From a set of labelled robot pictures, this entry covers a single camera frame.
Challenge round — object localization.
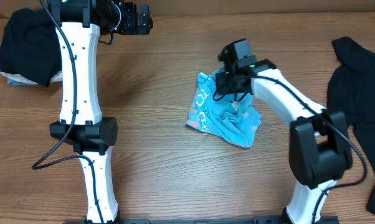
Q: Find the light blue t-shirt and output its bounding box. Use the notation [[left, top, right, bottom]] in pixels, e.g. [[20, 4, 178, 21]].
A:
[[186, 68, 262, 148]]

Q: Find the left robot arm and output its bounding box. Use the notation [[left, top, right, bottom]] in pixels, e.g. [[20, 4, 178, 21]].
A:
[[47, 0, 153, 223]]

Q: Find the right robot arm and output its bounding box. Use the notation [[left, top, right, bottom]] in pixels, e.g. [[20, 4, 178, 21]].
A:
[[216, 39, 353, 223]]

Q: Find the black folded garment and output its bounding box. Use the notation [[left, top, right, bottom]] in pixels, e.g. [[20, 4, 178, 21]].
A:
[[0, 8, 62, 73]]

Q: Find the black crumpled garment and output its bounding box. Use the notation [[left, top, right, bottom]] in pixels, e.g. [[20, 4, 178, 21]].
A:
[[327, 37, 375, 215]]

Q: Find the beige folded garment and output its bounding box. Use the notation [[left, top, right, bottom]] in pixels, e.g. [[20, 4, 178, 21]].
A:
[[0, 64, 63, 86]]

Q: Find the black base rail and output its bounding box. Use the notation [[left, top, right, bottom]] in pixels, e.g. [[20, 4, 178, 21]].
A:
[[62, 216, 341, 224]]

